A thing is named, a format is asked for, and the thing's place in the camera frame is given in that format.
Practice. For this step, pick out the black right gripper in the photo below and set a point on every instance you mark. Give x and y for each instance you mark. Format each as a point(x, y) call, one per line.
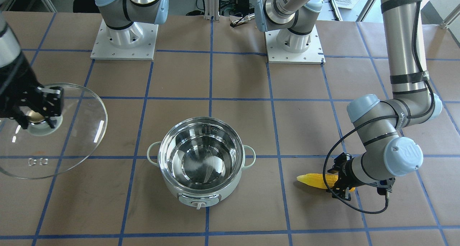
point(15, 89)

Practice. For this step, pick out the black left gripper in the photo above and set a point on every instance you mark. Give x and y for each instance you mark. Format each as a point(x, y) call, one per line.
point(344, 174)

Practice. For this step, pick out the yellow corn cob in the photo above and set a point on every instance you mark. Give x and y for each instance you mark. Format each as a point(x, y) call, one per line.
point(316, 180)

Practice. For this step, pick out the glass pot lid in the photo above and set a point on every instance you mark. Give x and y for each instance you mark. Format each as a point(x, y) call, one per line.
point(41, 152)

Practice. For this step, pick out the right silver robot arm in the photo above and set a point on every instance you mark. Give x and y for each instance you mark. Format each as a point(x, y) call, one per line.
point(16, 71)

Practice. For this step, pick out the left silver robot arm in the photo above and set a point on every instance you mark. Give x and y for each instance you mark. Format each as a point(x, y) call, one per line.
point(378, 122)

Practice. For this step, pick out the pale green steel pot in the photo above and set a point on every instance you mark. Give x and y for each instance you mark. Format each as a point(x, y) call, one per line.
point(201, 160)

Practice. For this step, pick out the brown gridded table mat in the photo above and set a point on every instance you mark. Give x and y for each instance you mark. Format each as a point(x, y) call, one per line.
point(291, 115)

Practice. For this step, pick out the black electronics box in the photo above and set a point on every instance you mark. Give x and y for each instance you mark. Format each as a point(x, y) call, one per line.
point(241, 7)

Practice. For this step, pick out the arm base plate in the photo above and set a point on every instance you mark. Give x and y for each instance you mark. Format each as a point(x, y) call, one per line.
point(284, 47)
point(137, 42)

